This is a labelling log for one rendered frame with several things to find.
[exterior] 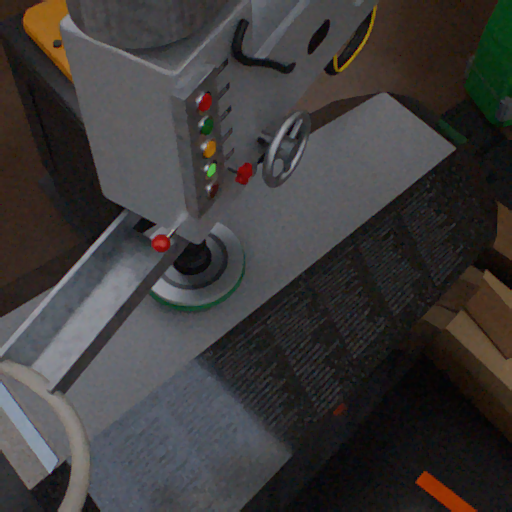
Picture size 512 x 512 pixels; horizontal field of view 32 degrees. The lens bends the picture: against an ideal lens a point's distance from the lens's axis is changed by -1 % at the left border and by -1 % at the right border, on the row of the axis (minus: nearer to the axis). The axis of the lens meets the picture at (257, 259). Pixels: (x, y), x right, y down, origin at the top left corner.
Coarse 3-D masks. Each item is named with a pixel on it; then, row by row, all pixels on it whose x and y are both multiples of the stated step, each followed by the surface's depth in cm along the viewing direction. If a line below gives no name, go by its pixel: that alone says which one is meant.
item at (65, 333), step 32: (128, 224) 164; (96, 256) 159; (128, 256) 162; (160, 256) 157; (64, 288) 154; (96, 288) 158; (128, 288) 153; (32, 320) 149; (64, 320) 154; (96, 320) 154; (0, 352) 146; (32, 352) 151; (64, 352) 151; (96, 352) 150; (64, 384) 145
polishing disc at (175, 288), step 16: (208, 240) 187; (224, 240) 187; (224, 256) 185; (240, 256) 185; (176, 272) 183; (208, 272) 183; (224, 272) 183; (240, 272) 183; (160, 288) 181; (176, 288) 181; (192, 288) 181; (208, 288) 181; (224, 288) 181; (176, 304) 180; (192, 304) 179
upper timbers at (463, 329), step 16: (496, 288) 258; (464, 320) 253; (448, 336) 253; (464, 336) 250; (480, 336) 250; (464, 352) 250; (480, 352) 247; (496, 352) 247; (480, 368) 248; (496, 368) 244; (496, 384) 245
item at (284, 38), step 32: (256, 0) 152; (288, 0) 152; (320, 0) 157; (352, 0) 170; (256, 32) 149; (288, 32) 151; (320, 32) 163; (352, 32) 179; (256, 64) 138; (288, 64) 157; (320, 64) 171; (256, 96) 151; (288, 96) 164; (256, 128) 158
